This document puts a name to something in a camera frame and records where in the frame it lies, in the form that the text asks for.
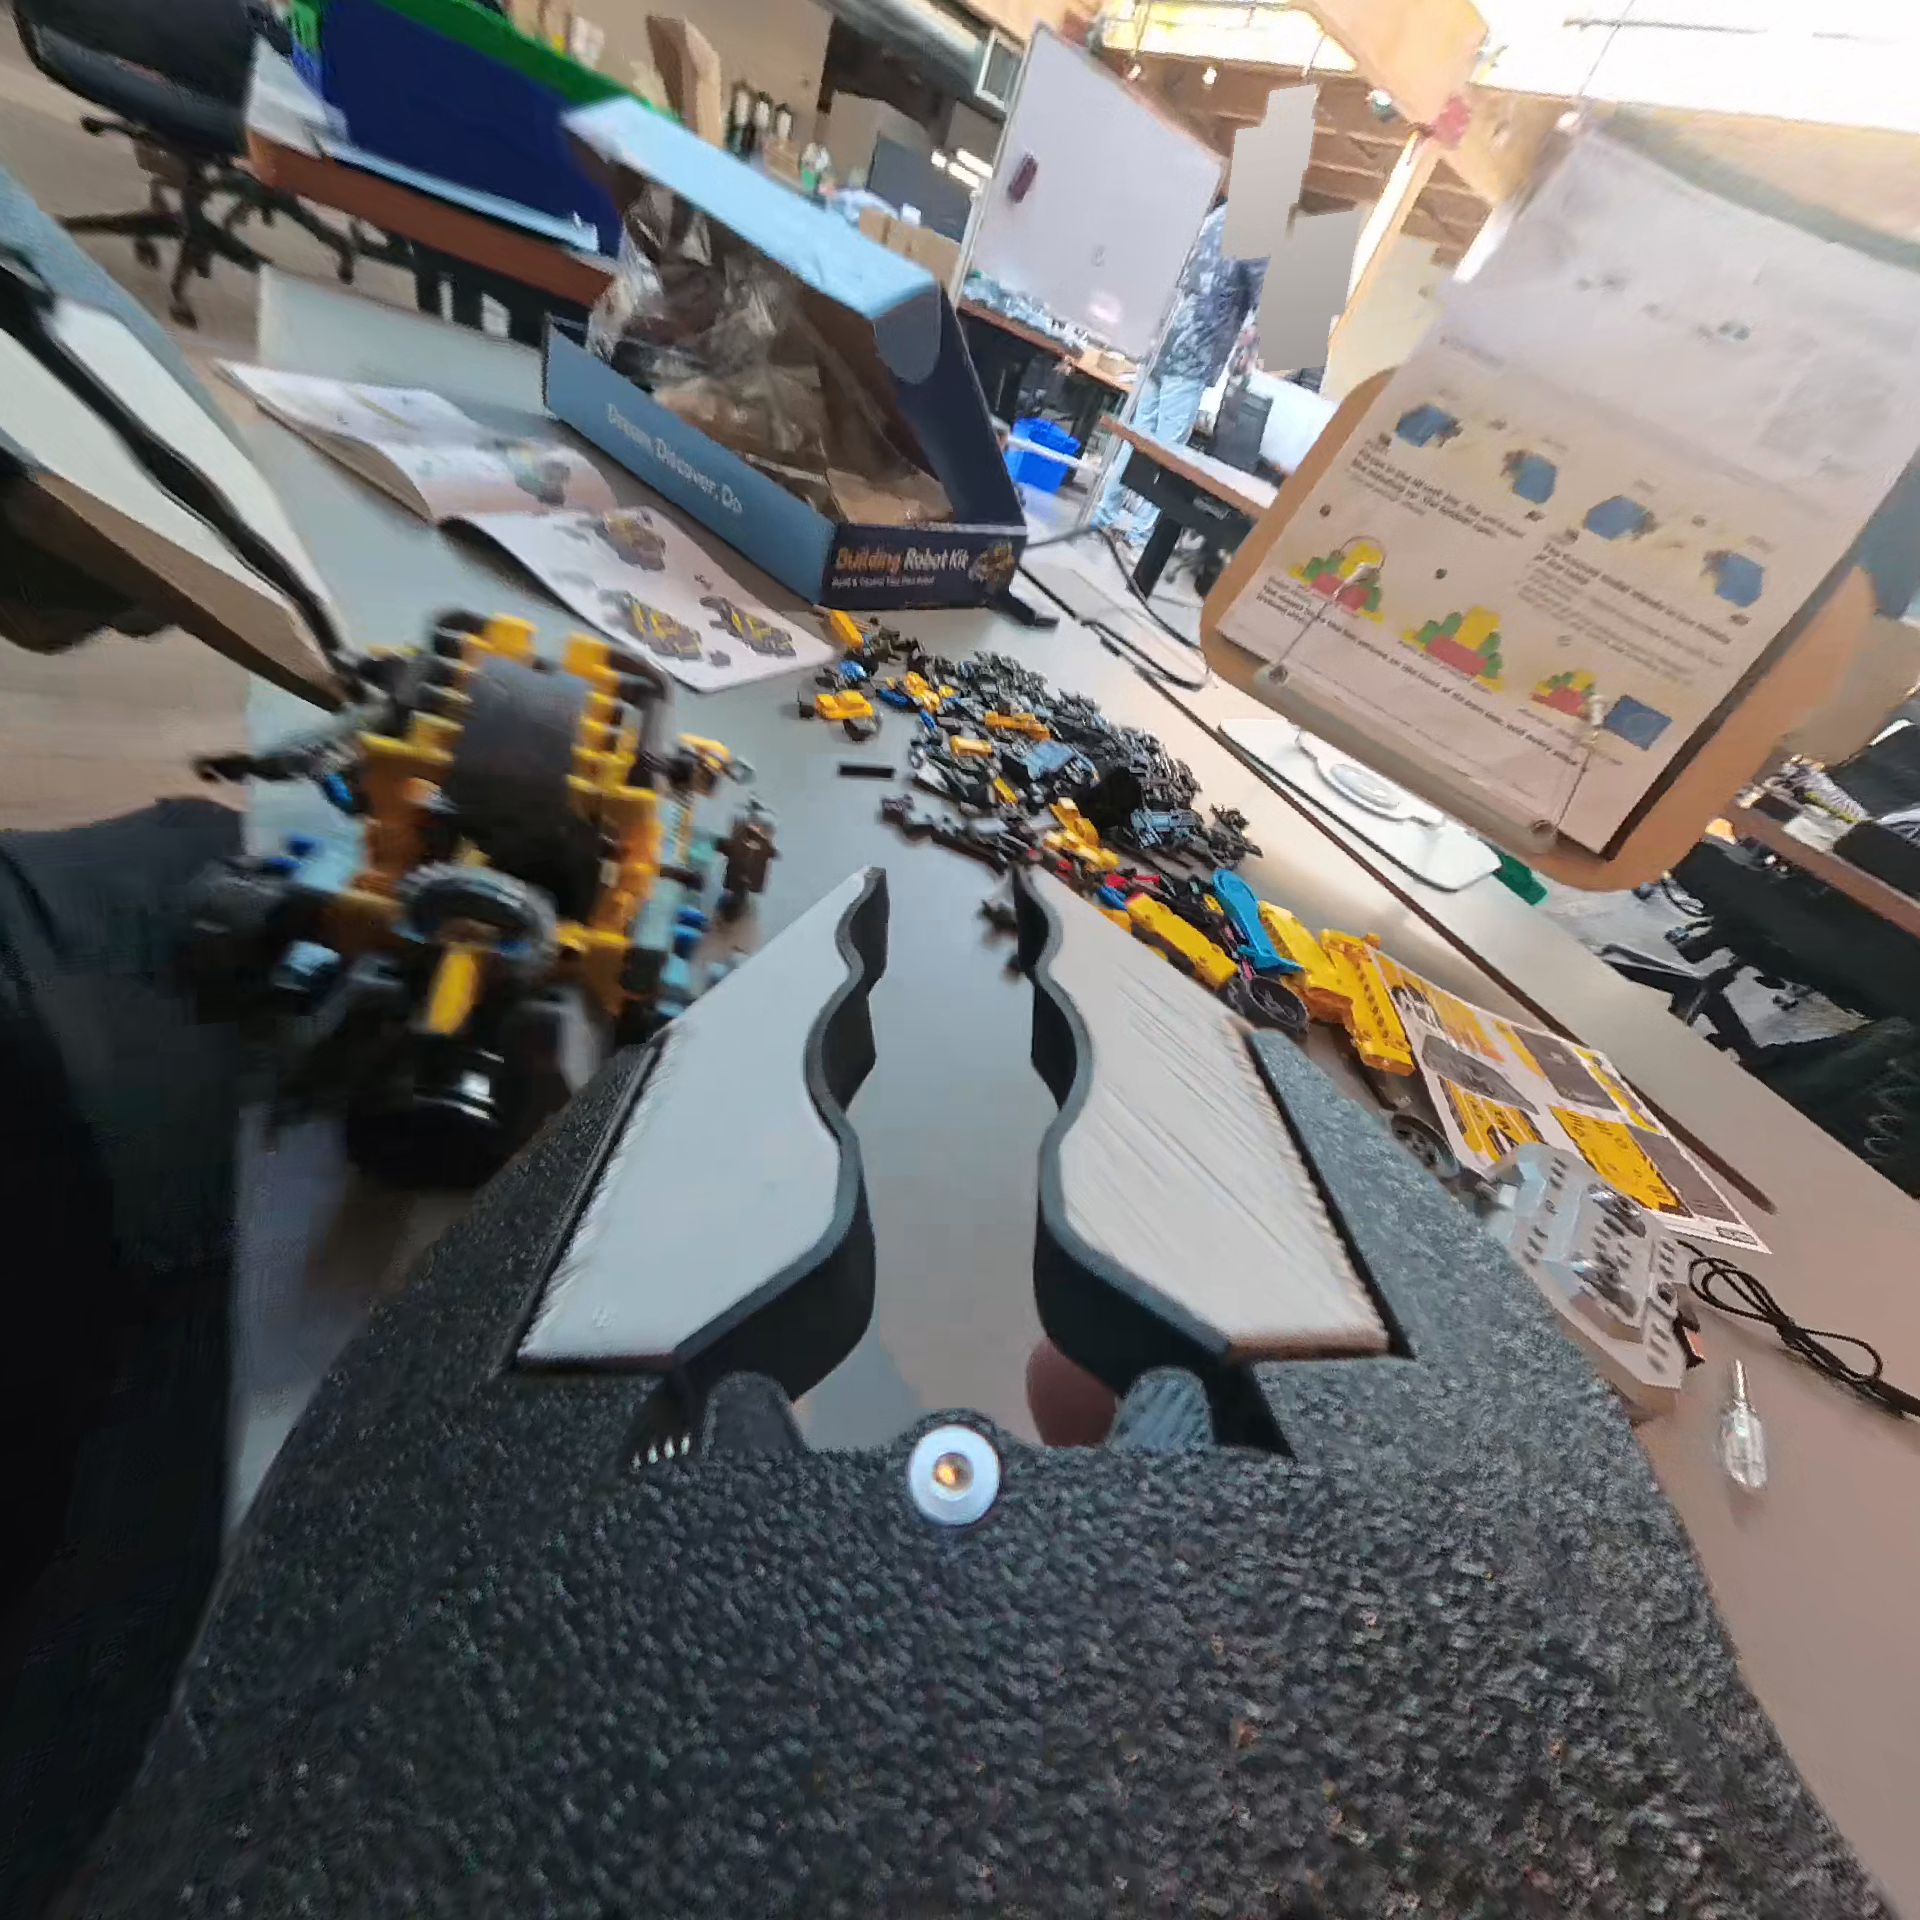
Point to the wooden table with black legs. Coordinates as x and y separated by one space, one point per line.
1201 476

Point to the person's black clothed torso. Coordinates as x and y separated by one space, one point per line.
107 1349

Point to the crumpled clear plastic bag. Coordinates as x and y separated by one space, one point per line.
751 329

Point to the yellow rectangular panel piece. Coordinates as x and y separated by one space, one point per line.
1358 1004

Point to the grey battery box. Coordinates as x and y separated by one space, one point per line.
1589 1276

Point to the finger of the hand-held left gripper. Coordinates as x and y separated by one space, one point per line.
107 495
181 422

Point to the black power adapter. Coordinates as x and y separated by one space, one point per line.
1031 609

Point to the black wheel rim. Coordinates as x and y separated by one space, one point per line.
1113 797

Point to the yellow brick toy vehicle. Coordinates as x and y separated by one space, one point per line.
494 780

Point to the person's right hand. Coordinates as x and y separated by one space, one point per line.
1073 1394

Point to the blue bin with green lid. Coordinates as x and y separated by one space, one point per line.
452 105

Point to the instruction booklet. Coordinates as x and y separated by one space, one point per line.
661 599

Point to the whiteboard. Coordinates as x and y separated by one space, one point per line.
1096 181

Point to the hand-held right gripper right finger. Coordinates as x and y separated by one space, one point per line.
1201 1170

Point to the black office chair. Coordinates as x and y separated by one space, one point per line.
1771 975
150 60

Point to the yellow sticker sheet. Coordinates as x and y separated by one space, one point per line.
1575 1096

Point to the blue brick separator tool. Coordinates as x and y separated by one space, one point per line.
1254 921

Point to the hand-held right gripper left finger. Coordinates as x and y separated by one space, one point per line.
705 1170

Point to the small blue bin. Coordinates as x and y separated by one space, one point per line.
1043 457

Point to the wooden board with instruction sheet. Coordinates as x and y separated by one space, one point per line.
1575 524

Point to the pile of loose brick pieces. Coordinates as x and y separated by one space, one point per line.
1051 751

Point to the blue cardboard kit box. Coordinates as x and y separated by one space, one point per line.
675 452

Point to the grey desk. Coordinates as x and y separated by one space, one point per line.
1799 1575

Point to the white flat stand base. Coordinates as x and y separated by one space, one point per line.
1382 797

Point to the black rubber tyre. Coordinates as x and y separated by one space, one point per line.
1272 1009

